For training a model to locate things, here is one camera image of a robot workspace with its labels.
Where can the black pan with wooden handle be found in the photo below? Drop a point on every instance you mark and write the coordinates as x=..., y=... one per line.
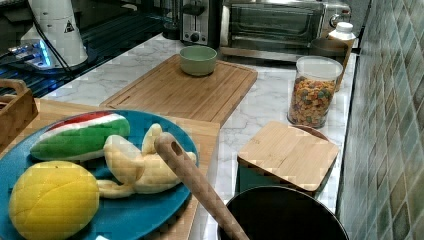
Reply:
x=260, y=213

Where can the grey metal cup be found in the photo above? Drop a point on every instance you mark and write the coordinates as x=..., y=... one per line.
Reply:
x=330, y=48

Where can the stainless toaster oven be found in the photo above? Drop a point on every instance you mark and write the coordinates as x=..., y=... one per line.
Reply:
x=277, y=29

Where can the teal box with bamboo lid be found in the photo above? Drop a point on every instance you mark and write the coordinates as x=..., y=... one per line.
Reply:
x=294, y=156

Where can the white capped bottle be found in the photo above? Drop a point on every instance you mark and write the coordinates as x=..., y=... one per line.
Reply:
x=343, y=32

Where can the toy peeled banana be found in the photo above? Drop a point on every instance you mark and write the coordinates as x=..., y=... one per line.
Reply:
x=139, y=170

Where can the green ceramic bowl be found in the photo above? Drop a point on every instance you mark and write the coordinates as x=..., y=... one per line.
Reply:
x=197, y=60

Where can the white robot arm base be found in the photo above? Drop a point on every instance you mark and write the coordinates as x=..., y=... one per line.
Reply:
x=54, y=40

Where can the toy watermelon slice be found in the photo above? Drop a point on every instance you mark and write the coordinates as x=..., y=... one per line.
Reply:
x=79, y=138

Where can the large bamboo cutting board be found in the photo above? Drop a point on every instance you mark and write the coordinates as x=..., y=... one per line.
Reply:
x=168, y=91

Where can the silver toaster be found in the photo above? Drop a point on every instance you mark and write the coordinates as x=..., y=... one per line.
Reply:
x=200, y=22

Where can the wooden basket with handle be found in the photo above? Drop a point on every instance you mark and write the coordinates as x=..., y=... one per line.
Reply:
x=17, y=110

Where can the clear cereal jar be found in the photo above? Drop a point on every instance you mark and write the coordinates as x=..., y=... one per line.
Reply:
x=313, y=90

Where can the yellow toy melon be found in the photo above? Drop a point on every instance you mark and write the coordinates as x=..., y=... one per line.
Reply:
x=53, y=201

